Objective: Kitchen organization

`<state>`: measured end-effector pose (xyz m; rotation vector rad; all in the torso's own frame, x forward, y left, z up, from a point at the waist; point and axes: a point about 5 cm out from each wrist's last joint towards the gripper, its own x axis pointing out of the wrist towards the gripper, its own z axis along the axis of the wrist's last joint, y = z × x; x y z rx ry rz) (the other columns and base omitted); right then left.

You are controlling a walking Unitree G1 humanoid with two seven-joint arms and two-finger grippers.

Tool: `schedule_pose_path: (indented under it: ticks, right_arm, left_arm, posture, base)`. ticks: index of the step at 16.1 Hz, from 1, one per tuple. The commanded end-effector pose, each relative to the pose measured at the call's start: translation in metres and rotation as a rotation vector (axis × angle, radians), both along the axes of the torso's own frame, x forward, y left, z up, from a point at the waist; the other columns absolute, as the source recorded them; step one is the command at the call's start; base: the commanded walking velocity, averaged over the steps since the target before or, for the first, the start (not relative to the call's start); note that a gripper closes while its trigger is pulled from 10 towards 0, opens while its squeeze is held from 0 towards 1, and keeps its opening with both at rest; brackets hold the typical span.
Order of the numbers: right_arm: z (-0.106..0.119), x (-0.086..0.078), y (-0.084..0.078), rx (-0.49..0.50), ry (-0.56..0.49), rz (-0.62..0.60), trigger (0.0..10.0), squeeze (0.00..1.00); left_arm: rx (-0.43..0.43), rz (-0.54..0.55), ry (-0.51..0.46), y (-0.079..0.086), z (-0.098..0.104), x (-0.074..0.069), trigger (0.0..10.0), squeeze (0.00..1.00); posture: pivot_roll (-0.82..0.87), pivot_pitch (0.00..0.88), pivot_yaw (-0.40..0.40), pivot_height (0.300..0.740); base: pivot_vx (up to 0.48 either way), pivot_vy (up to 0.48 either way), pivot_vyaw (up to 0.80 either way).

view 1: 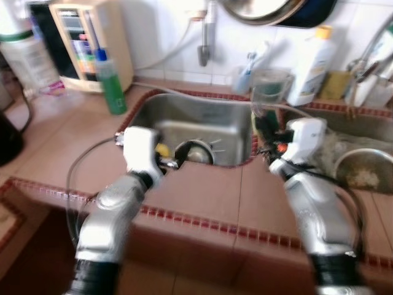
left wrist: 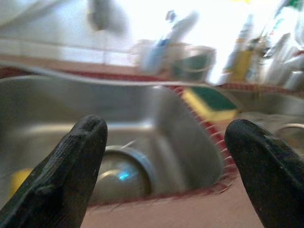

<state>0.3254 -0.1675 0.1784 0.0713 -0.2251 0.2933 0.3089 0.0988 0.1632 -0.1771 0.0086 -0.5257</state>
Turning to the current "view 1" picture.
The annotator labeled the stainless steel bowl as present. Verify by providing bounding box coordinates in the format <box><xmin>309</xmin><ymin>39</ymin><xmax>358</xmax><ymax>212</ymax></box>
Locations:
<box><xmin>174</xmin><ymin>139</ymin><xmax>217</xmax><ymax>167</ymax></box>

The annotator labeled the chrome kitchen faucet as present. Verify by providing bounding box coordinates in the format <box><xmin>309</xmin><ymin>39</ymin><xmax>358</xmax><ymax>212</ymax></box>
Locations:
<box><xmin>344</xmin><ymin>15</ymin><xmax>393</xmax><ymax>120</ymax></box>

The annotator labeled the stainless steel sink basin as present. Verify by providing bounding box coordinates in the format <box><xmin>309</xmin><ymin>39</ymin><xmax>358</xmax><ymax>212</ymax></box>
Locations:
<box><xmin>117</xmin><ymin>91</ymin><xmax>259</xmax><ymax>168</ymax></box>
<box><xmin>255</xmin><ymin>104</ymin><xmax>393</xmax><ymax>196</ymax></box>

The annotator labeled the green scouring pad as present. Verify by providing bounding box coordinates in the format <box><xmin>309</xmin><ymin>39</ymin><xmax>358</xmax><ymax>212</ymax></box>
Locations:
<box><xmin>255</xmin><ymin>83</ymin><xmax>286</xmax><ymax>105</ymax></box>

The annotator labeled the crumpled clear plastic bag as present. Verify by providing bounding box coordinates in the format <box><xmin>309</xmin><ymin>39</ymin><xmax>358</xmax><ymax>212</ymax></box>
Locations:
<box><xmin>319</xmin><ymin>130</ymin><xmax>393</xmax><ymax>167</ymax></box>

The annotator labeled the clear plastic bucket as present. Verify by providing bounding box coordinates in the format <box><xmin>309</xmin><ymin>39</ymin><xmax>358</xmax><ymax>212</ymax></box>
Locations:
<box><xmin>250</xmin><ymin>68</ymin><xmax>292</xmax><ymax>117</ymax></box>

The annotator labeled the steel mesh colander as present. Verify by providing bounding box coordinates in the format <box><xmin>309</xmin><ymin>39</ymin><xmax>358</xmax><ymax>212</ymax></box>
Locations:
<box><xmin>333</xmin><ymin>147</ymin><xmax>393</xmax><ymax>192</ymax></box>

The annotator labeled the plain yellow sponge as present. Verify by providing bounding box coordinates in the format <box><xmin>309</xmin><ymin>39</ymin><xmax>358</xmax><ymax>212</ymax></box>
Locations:
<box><xmin>319</xmin><ymin>71</ymin><xmax>352</xmax><ymax>102</ymax></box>

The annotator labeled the white detergent bottle yellow cap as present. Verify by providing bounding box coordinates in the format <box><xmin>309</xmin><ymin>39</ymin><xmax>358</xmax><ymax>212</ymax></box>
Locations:
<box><xmin>286</xmin><ymin>25</ymin><xmax>335</xmax><ymax>107</ymax></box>

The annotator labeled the blue white toothbrush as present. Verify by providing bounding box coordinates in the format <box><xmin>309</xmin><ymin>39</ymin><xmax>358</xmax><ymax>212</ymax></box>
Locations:
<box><xmin>243</xmin><ymin>52</ymin><xmax>255</xmax><ymax>77</ymax></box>

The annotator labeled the green soap bottle blue cap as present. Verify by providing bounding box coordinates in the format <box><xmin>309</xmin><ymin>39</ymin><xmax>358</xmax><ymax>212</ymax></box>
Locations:
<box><xmin>92</xmin><ymin>48</ymin><xmax>128</xmax><ymax>116</ymax></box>

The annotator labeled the white grey toothbrush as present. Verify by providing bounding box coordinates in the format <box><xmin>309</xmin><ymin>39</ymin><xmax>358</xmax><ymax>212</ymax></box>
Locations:
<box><xmin>255</xmin><ymin>40</ymin><xmax>271</xmax><ymax>68</ymax></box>

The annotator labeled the beige water filter machine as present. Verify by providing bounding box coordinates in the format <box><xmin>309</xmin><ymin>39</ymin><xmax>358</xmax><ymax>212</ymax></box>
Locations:
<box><xmin>28</xmin><ymin>0</ymin><xmax>134</xmax><ymax>94</ymax></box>

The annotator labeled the pink plastic clip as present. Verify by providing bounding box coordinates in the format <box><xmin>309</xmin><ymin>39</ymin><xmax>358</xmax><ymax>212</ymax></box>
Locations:
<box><xmin>40</xmin><ymin>81</ymin><xmax>65</xmax><ymax>96</ymax></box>

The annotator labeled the hanging steel wok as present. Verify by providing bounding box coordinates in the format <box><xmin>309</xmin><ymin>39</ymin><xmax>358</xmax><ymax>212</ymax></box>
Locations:
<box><xmin>218</xmin><ymin>0</ymin><xmax>308</xmax><ymax>26</ymax></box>

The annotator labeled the dark blue hanging pan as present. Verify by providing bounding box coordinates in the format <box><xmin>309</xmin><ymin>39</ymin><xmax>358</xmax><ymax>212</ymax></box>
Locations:
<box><xmin>276</xmin><ymin>0</ymin><xmax>338</xmax><ymax>30</ymax></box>

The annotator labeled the white bottle green cap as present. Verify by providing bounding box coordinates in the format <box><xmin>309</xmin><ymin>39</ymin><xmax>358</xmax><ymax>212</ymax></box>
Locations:
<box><xmin>368</xmin><ymin>28</ymin><xmax>393</xmax><ymax>74</ymax></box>

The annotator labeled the black electric kettle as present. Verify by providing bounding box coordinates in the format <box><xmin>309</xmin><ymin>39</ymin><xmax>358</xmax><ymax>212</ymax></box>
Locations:
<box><xmin>0</xmin><ymin>92</ymin><xmax>30</xmax><ymax>167</ymax></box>

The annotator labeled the clear jug green band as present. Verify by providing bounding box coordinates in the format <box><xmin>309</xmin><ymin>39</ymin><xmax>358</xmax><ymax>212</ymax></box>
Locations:
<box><xmin>0</xmin><ymin>0</ymin><xmax>62</xmax><ymax>93</ymax></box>

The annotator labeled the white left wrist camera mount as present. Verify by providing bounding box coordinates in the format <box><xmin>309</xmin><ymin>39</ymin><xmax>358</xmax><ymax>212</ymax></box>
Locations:
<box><xmin>115</xmin><ymin>126</ymin><xmax>161</xmax><ymax>179</ymax></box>

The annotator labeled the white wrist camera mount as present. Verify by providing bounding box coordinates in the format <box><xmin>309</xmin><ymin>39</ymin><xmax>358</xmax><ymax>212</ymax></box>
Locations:
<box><xmin>279</xmin><ymin>118</ymin><xmax>327</xmax><ymax>179</ymax></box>
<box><xmin>115</xmin><ymin>126</ymin><xmax>161</xmax><ymax>179</ymax></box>

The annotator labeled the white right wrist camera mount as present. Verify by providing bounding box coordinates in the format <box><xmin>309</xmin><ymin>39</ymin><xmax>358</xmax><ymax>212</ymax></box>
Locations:
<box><xmin>279</xmin><ymin>118</ymin><xmax>327</xmax><ymax>179</ymax></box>

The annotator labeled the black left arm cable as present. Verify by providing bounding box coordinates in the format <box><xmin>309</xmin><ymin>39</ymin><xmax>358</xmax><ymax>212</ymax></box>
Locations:
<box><xmin>64</xmin><ymin>136</ymin><xmax>123</xmax><ymax>246</ymax></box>

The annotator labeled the white water hose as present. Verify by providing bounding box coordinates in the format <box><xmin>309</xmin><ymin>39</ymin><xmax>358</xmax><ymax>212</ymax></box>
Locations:
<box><xmin>132</xmin><ymin>18</ymin><xmax>200</xmax><ymax>73</ymax></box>

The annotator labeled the grey wall tap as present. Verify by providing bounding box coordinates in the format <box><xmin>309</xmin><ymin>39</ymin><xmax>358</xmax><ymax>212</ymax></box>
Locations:
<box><xmin>196</xmin><ymin>0</ymin><xmax>219</xmax><ymax>68</ymax></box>

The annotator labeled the white wall water valve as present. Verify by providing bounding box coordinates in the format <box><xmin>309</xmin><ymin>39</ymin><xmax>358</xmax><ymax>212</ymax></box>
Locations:
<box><xmin>184</xmin><ymin>0</ymin><xmax>212</xmax><ymax>22</ymax></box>

